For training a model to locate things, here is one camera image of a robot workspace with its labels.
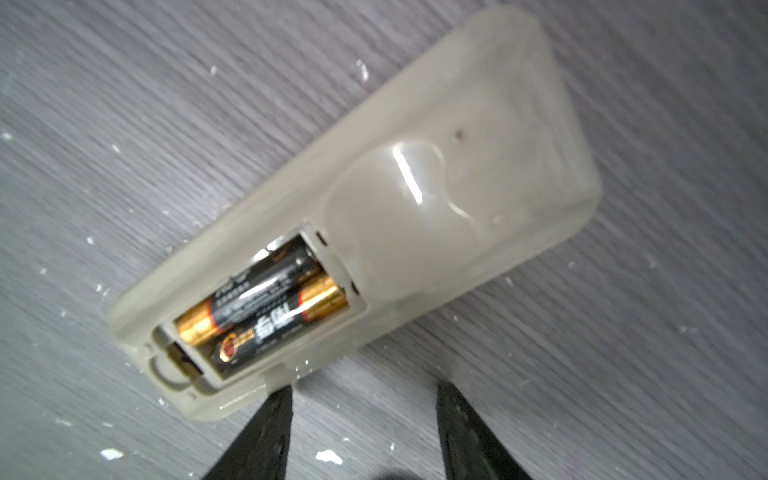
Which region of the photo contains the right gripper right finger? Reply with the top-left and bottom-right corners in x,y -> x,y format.
436,382 -> 532,480

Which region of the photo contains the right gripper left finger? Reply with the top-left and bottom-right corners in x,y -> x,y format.
203,386 -> 293,480

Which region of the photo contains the AAA battery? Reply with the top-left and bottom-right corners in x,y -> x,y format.
209,274 -> 348,376
175,240 -> 322,346

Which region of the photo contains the white remote control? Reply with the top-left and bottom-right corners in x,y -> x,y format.
109,5 -> 602,421

